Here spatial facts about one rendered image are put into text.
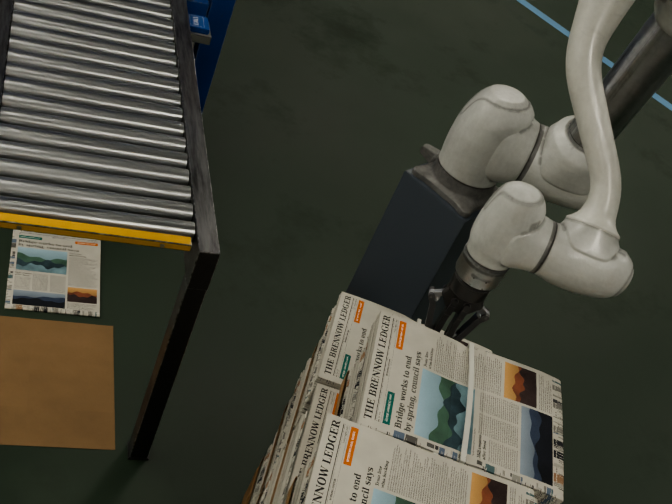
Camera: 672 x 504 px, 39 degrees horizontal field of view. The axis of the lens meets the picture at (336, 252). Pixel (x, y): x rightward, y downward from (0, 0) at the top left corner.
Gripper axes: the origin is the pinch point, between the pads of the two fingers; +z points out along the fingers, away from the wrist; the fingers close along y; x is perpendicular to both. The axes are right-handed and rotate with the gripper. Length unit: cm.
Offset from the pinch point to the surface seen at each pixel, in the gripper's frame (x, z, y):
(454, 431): -29.4, -9.9, 2.9
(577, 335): 147, 96, 87
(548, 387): -10.3, -10.2, 20.2
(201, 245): 22, 16, -52
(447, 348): -10.2, -9.9, -0.2
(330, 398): -10.6, 13.2, -15.4
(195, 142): 58, 16, -65
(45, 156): 32, 17, -93
